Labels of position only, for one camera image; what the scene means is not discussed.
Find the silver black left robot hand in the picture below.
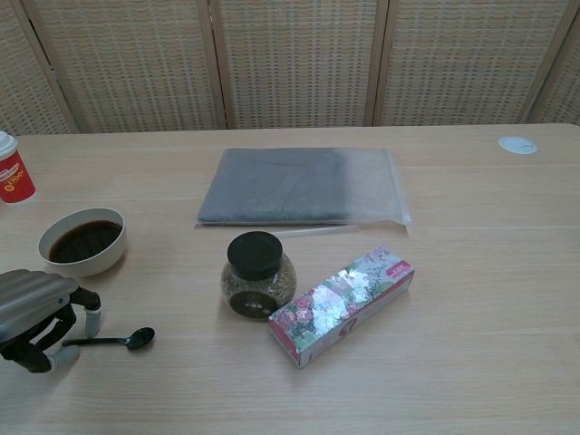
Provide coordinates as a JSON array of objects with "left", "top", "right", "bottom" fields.
[{"left": 0, "top": 268, "right": 103, "bottom": 373}]

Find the black plastic spoon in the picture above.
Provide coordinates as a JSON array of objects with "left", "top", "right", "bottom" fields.
[{"left": 62, "top": 326, "right": 156, "bottom": 352}]

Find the white bowl with dark liquid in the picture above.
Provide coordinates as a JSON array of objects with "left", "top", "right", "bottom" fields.
[{"left": 37, "top": 208, "right": 129, "bottom": 278}]

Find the red paper cup white lid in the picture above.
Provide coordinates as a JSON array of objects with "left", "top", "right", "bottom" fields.
[{"left": 0, "top": 130, "right": 36, "bottom": 206}]

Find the woven rattan screen panel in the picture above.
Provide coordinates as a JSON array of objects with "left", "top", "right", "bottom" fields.
[
  {"left": 22, "top": 0, "right": 227, "bottom": 133},
  {"left": 0, "top": 0, "right": 78, "bottom": 136},
  {"left": 208, "top": 0, "right": 391, "bottom": 131},
  {"left": 527, "top": 26, "right": 580, "bottom": 126},
  {"left": 373, "top": 0, "right": 576, "bottom": 127}
]

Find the glass jar with black lid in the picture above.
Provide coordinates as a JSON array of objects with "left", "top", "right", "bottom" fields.
[{"left": 220, "top": 230, "right": 299, "bottom": 323}]

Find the clear zip bag grey cloth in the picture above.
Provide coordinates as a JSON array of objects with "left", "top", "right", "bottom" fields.
[{"left": 194, "top": 147, "right": 412, "bottom": 233}]

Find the clear plastic straw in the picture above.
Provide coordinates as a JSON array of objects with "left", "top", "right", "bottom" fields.
[{"left": 271, "top": 225, "right": 362, "bottom": 238}]

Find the floral printed carton box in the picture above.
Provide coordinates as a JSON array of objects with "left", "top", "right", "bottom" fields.
[{"left": 267, "top": 245, "right": 416, "bottom": 370}]

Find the white round table grommet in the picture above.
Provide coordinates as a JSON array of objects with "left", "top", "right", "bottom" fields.
[{"left": 498, "top": 135, "right": 538, "bottom": 156}]

